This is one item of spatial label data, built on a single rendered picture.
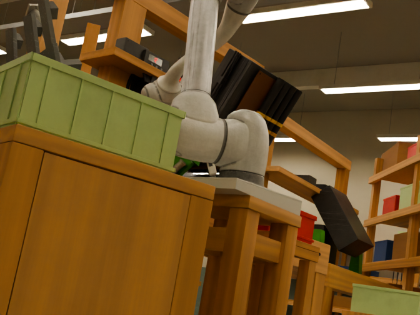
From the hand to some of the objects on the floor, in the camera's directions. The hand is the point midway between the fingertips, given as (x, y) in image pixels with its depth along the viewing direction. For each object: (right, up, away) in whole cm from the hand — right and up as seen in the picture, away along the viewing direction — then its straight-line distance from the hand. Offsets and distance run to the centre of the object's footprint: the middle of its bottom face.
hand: (211, 167), depth 267 cm
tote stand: (-53, -74, -115) cm, 147 cm away
